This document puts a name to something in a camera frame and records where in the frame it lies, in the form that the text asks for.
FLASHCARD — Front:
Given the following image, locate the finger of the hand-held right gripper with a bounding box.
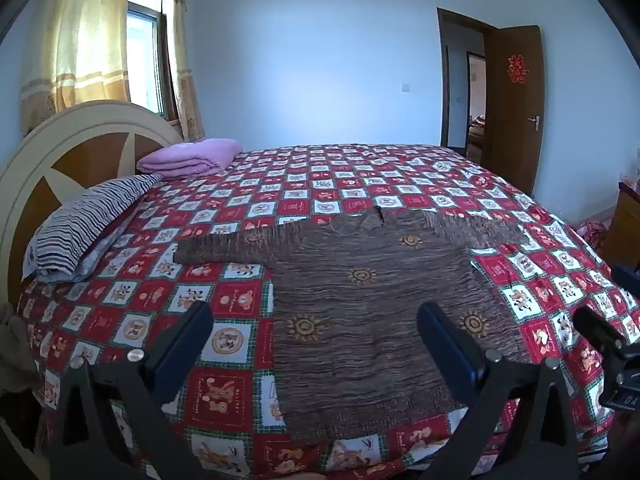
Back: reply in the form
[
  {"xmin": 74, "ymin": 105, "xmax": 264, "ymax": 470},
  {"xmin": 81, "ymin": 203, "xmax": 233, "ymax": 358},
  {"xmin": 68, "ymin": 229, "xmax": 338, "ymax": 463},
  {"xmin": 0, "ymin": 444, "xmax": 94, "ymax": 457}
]
[{"xmin": 572, "ymin": 305, "xmax": 628, "ymax": 358}]

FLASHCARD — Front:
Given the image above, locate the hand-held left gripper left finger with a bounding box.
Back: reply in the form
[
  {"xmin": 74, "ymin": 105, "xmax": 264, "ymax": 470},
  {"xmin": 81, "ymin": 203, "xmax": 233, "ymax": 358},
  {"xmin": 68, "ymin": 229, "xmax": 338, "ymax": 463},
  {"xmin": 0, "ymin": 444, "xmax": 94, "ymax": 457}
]
[{"xmin": 47, "ymin": 301, "xmax": 216, "ymax": 480}]

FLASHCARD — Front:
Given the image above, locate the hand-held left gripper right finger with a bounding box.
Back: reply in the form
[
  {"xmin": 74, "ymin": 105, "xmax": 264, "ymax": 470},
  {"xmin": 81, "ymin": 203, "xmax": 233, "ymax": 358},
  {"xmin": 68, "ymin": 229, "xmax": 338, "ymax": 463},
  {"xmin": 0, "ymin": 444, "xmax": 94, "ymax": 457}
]
[{"xmin": 416, "ymin": 302, "xmax": 596, "ymax": 480}]

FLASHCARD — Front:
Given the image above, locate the brown knit sweater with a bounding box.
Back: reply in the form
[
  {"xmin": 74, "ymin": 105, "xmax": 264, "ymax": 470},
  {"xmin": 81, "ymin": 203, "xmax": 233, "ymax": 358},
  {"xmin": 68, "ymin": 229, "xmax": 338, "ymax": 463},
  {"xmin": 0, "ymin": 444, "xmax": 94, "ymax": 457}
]
[{"xmin": 172, "ymin": 207, "xmax": 538, "ymax": 446}]

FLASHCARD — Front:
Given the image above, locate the red checkered printed bedsheet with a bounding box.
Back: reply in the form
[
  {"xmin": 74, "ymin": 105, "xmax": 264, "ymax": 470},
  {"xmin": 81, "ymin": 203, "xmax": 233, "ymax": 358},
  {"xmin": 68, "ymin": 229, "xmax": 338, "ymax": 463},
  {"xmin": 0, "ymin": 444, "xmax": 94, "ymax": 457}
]
[{"xmin": 17, "ymin": 142, "xmax": 640, "ymax": 478}]

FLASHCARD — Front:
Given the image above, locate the wooden cabinet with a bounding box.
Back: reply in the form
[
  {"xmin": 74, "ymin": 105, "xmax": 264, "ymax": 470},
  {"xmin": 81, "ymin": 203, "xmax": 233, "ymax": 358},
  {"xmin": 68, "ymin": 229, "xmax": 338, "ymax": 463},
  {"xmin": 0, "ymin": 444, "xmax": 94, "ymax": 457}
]
[{"xmin": 597, "ymin": 182, "xmax": 640, "ymax": 273}]

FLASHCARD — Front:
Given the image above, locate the striped pillow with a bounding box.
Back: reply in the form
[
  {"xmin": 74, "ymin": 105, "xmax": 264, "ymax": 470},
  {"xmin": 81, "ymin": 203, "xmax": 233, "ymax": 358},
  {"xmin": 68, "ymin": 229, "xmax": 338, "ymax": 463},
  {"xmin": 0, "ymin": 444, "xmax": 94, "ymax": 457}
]
[{"xmin": 22, "ymin": 172, "xmax": 163, "ymax": 283}]

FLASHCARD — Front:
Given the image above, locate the dark cloth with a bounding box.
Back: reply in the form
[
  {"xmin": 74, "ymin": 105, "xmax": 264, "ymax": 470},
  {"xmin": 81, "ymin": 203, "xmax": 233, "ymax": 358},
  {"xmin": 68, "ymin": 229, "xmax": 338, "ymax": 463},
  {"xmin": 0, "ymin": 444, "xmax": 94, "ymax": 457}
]
[{"xmin": 0, "ymin": 305, "xmax": 43, "ymax": 411}]

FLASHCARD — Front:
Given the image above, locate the folded pink blanket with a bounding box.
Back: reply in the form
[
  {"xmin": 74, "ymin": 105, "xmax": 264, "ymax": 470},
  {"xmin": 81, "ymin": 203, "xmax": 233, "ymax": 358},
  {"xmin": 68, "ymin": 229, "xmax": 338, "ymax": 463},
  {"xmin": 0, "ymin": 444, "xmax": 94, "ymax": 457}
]
[{"xmin": 136, "ymin": 138, "xmax": 243, "ymax": 179}]

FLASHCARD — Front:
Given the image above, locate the brown wooden door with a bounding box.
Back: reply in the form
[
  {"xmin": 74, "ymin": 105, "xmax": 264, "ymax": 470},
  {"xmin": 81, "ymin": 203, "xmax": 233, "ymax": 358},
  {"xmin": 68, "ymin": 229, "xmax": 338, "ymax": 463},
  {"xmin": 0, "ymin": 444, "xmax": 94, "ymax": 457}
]
[{"xmin": 482, "ymin": 25, "xmax": 545, "ymax": 196}]

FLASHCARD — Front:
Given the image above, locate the cream and brown headboard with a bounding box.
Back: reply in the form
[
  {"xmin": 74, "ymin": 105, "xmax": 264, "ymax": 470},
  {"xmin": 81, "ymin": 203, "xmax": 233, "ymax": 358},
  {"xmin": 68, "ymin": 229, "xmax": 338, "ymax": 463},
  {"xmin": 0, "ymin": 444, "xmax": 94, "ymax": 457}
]
[{"xmin": 0, "ymin": 100, "xmax": 186, "ymax": 306}]

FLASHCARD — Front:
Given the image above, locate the red paper door decoration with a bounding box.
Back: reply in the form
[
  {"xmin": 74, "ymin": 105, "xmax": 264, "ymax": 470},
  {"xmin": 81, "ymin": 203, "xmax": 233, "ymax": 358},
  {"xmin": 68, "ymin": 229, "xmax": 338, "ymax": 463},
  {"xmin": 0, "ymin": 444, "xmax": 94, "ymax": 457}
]
[{"xmin": 506, "ymin": 52, "xmax": 529, "ymax": 83}]

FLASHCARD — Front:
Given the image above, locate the narrow yellow curtain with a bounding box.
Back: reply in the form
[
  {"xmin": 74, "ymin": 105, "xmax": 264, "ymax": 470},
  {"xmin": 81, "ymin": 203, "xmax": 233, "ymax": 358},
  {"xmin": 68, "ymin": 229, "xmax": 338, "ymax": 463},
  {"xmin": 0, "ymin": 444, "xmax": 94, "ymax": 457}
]
[{"xmin": 162, "ymin": 0, "xmax": 206, "ymax": 143}]

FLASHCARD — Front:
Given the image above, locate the window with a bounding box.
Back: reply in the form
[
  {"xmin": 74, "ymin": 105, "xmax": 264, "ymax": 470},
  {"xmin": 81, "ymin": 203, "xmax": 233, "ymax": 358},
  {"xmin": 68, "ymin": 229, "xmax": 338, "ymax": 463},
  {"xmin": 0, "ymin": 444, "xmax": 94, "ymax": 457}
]
[{"xmin": 125, "ymin": 0, "xmax": 168, "ymax": 121}]

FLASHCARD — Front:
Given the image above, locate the wide yellow curtain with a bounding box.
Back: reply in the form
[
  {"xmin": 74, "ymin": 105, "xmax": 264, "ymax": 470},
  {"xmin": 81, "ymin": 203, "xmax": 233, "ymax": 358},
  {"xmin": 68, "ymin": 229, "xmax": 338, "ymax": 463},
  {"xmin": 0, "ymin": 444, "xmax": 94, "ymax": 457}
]
[{"xmin": 20, "ymin": 0, "xmax": 133, "ymax": 136}]

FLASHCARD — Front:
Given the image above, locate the brown door frame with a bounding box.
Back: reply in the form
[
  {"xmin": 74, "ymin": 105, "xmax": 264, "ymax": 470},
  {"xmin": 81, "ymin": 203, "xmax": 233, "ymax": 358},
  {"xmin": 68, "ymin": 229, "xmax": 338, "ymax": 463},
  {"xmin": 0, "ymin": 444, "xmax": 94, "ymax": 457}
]
[{"xmin": 436, "ymin": 7, "xmax": 501, "ymax": 161}]

